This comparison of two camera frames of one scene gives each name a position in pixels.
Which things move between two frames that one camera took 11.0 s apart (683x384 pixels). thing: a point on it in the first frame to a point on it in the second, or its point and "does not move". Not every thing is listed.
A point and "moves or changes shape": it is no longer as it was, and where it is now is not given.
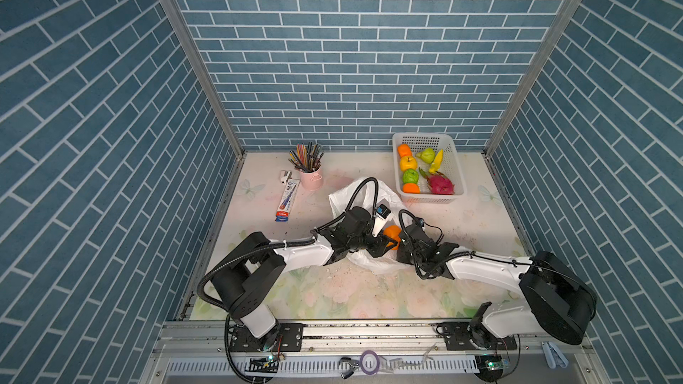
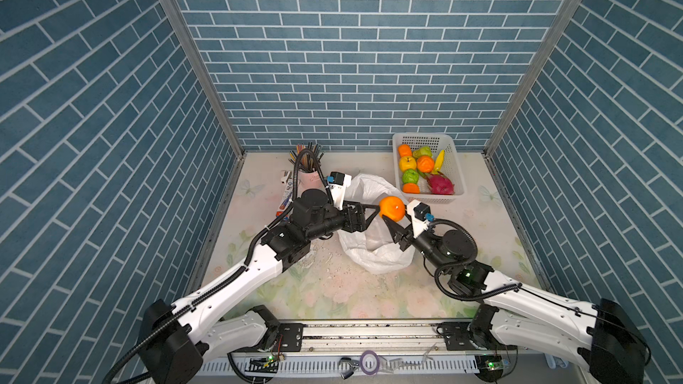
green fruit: x=410 y=176 does not move
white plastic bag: x=366 y=192 moves or changes shape
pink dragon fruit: x=438 y=183 does not move
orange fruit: x=404 y=150 does not move
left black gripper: x=379 y=247 to x=359 y=224
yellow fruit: x=408 y=163 does not move
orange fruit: x=411 y=188 does not move
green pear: x=428 y=156 does not move
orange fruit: x=394 y=232 moves or changes shape
